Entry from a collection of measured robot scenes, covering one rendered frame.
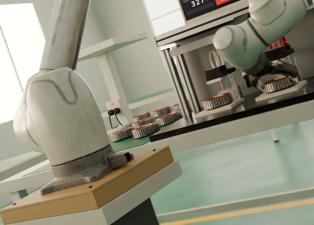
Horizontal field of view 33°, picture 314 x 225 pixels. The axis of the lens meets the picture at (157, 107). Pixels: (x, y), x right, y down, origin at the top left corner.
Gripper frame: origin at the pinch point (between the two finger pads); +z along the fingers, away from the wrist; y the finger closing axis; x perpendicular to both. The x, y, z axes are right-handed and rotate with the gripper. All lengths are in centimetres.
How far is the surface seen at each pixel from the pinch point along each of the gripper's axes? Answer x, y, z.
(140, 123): -8, 73, 19
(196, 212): 21, 87, 88
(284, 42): -19.4, -1.3, 9.2
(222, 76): -8.9, 21.0, -0.2
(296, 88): 5.8, -7.3, -5.0
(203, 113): 6.0, 27.6, -5.5
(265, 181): -13, 84, 184
